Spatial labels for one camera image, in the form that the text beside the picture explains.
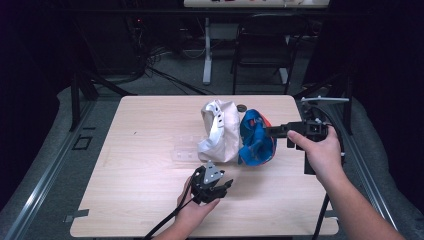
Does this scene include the dark cabinet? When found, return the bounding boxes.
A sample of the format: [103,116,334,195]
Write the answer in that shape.
[68,14,148,77]

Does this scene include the aluminium rail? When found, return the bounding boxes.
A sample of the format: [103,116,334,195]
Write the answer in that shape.
[339,132,398,232]
[0,99,98,240]

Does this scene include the white cap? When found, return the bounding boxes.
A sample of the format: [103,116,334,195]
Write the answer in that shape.
[197,99,242,164]

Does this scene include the black chair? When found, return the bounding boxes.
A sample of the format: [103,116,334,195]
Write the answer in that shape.
[230,13,310,96]

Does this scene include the clear acrylic rack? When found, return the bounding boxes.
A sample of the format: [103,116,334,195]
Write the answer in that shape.
[171,134,208,162]

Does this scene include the grey tape strip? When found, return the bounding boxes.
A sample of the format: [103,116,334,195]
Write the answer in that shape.
[64,208,91,223]

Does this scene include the person's left hand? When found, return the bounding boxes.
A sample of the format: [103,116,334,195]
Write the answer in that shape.
[175,177,222,232]

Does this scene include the person's right hand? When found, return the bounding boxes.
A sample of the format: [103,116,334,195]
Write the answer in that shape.
[286,125,346,185]

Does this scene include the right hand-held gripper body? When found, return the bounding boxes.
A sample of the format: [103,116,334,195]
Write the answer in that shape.
[285,95,350,151]

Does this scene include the black metal stand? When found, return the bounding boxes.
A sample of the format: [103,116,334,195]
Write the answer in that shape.
[293,71,355,136]
[69,70,138,133]

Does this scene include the white desk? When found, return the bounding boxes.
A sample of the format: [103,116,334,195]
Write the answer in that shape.
[183,0,332,86]

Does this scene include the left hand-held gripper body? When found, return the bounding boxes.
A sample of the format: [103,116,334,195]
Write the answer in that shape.
[190,160,231,205]

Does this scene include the blue cap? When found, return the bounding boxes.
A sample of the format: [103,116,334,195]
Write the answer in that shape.
[237,108,278,167]

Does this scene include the black floor cables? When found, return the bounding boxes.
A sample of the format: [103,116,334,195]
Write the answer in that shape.
[145,44,209,97]

